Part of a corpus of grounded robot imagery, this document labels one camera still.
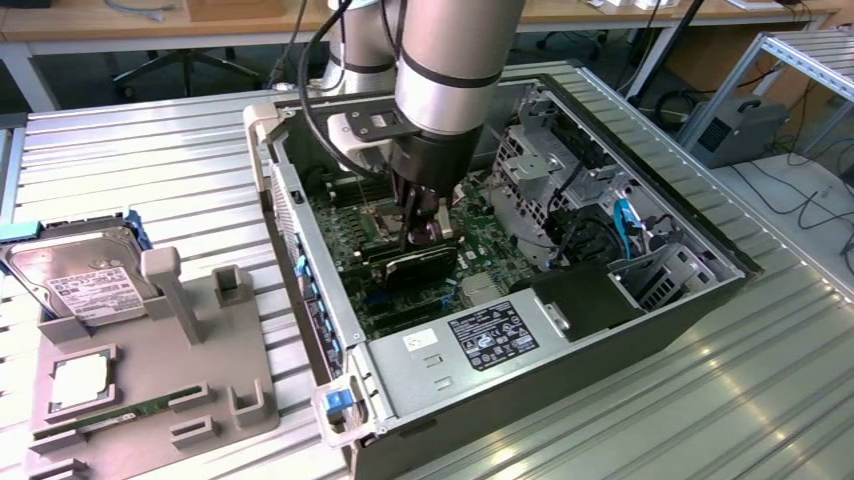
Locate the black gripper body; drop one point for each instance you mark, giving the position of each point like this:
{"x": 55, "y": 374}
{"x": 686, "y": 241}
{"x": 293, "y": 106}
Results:
{"x": 436, "y": 160}

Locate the graphics card with black cooler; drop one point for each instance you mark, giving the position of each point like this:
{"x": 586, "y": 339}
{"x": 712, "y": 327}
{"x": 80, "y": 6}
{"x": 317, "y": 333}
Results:
{"x": 420, "y": 267}

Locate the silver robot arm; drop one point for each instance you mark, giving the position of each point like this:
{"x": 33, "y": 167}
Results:
{"x": 447, "y": 50}

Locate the CPU socket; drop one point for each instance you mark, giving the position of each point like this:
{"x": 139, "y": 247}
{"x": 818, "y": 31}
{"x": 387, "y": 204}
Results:
{"x": 383, "y": 220}

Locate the green motherboard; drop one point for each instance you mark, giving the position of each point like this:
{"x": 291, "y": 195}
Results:
{"x": 487, "y": 240}

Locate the metal drive cage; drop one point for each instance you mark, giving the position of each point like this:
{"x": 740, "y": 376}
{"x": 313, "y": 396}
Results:
{"x": 527, "y": 165}

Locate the silver chipset heatsink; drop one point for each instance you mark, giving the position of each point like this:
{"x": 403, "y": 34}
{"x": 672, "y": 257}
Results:
{"x": 483, "y": 290}

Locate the short black expansion slot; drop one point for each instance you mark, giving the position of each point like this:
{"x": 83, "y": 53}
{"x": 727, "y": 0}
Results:
{"x": 407, "y": 317}

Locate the grey power supply unit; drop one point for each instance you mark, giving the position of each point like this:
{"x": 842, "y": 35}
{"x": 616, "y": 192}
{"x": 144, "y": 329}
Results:
{"x": 427, "y": 370}

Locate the metal disk bay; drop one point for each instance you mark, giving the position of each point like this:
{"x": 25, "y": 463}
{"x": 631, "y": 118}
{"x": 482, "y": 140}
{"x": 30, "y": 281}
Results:
{"x": 667, "y": 280}

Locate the open black PC case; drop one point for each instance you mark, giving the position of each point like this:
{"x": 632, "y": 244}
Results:
{"x": 600, "y": 360}

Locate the blue case latch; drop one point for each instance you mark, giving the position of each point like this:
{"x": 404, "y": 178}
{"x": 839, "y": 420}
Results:
{"x": 336, "y": 401}

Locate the grey parts rack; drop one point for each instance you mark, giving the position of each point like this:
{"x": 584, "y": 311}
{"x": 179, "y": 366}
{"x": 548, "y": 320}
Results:
{"x": 153, "y": 380}

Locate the silver hard disk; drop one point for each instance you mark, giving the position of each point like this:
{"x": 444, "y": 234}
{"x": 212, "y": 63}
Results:
{"x": 73, "y": 280}

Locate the wooden desk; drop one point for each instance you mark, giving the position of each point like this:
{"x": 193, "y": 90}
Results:
{"x": 133, "y": 27}

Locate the green RAM stick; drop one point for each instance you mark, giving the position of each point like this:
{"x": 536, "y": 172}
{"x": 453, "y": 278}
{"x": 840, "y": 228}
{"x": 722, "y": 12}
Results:
{"x": 133, "y": 412}

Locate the silver CPU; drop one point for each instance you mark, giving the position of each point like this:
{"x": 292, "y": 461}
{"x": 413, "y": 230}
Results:
{"x": 80, "y": 385}

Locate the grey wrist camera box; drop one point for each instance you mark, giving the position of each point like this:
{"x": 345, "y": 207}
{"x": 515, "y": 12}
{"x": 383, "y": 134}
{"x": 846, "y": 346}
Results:
{"x": 353, "y": 140}

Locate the black air duct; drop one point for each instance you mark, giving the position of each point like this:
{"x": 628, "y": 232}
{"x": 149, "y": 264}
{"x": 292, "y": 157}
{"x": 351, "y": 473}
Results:
{"x": 580, "y": 300}

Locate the aluminium profile frame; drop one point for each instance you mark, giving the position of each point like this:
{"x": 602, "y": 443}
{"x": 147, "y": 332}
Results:
{"x": 800, "y": 55}

